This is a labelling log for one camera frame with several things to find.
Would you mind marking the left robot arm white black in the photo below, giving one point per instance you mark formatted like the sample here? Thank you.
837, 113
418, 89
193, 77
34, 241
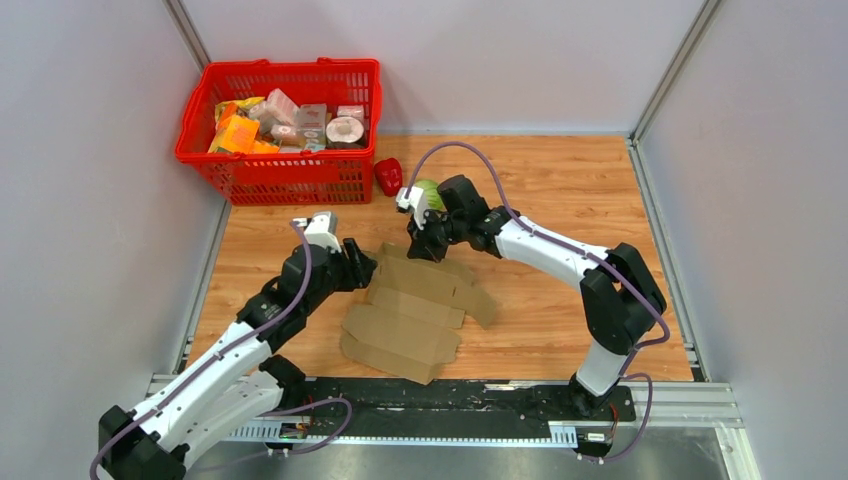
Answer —
240, 377

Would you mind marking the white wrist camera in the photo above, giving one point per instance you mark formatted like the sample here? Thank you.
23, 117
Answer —
320, 229
413, 202

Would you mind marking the white tape roll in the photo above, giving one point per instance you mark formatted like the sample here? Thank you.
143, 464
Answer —
345, 132

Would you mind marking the green cabbage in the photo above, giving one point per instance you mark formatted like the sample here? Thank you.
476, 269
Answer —
430, 190

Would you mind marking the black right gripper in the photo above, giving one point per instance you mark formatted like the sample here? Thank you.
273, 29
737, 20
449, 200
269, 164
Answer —
422, 246

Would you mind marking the red plastic shopping basket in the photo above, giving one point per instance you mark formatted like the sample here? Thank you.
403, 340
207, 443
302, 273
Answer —
330, 176

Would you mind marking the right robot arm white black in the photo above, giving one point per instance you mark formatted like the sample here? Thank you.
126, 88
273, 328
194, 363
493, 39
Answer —
621, 299

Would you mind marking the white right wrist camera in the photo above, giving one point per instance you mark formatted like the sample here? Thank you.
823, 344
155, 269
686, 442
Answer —
413, 202

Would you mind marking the brown cardboard box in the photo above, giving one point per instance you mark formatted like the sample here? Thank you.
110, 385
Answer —
408, 326

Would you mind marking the red bell pepper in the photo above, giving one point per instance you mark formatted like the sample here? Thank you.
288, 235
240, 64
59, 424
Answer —
389, 176

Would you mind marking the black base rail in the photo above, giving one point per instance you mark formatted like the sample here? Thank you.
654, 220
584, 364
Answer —
482, 413

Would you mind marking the yellow snack packet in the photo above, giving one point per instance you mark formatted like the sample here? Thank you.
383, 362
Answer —
240, 106

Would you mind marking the orange snack box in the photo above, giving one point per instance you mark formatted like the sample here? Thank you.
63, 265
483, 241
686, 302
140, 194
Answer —
234, 134

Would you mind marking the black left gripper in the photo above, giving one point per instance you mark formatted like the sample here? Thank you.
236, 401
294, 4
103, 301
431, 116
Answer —
358, 269

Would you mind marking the pink white carton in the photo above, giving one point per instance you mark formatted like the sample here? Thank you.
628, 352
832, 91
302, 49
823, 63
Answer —
276, 109

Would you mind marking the beige small box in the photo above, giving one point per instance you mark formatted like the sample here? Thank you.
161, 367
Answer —
311, 126

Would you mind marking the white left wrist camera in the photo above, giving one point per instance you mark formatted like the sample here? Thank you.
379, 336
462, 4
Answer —
320, 229

